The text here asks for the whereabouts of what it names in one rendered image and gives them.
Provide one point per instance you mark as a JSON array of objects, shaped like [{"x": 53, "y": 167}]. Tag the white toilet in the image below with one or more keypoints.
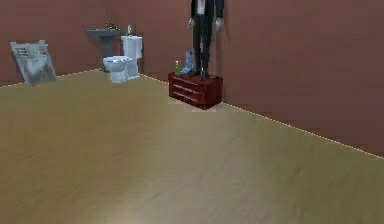
[{"x": 127, "y": 60}]

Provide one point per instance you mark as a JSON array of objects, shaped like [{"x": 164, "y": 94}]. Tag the dark red drawer chest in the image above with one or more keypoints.
[{"x": 195, "y": 90}]

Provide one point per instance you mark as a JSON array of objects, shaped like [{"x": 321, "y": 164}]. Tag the dark faucet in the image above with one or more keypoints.
[{"x": 112, "y": 25}]

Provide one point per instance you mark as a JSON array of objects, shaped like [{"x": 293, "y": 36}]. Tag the grey pedestal sink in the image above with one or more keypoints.
[{"x": 106, "y": 36}]

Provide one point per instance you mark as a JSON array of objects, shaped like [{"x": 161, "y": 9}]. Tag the blue grey sock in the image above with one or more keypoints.
[{"x": 188, "y": 64}]

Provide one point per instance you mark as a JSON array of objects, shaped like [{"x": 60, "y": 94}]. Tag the small white bottle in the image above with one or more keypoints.
[{"x": 129, "y": 30}]

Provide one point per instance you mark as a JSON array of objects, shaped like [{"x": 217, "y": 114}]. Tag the black suited figure statue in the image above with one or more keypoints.
[{"x": 202, "y": 33}]

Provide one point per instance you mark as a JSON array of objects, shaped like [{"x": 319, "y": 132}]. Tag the green bottle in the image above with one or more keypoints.
[{"x": 177, "y": 69}]

